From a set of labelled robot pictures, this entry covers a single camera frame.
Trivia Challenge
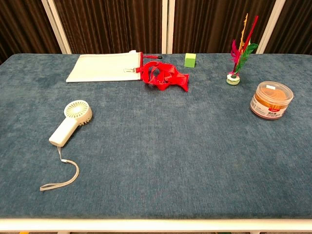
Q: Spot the white handheld fan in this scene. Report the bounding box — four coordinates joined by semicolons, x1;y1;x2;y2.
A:
48;99;93;147

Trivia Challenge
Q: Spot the blue tablecloth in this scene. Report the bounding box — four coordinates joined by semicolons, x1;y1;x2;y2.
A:
0;53;312;220

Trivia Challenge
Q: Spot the green cube block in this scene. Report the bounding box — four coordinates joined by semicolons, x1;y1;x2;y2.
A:
184;53;197;68

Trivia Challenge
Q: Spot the white zip pouch red trim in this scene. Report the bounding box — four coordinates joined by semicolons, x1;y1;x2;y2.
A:
66;50;163;83

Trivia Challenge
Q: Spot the brown pleated partition panel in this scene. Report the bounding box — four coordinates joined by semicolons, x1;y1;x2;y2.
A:
53;0;169;55
168;0;286;55
0;0;71;64
264;0;312;56

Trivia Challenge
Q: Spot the colourful feather shuttlecock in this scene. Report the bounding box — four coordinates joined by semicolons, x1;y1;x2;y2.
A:
226;13;259;86

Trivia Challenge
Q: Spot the clear jar of rubber bands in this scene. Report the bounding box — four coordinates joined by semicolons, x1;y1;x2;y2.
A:
250;80;294;121

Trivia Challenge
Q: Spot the red ribbon strap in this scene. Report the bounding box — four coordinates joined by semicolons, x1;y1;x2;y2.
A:
140;61;190;93

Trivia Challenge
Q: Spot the white cable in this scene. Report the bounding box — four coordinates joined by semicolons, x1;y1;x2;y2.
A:
39;145;80;192

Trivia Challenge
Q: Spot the white table frame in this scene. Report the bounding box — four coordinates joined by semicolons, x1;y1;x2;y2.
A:
0;218;312;234

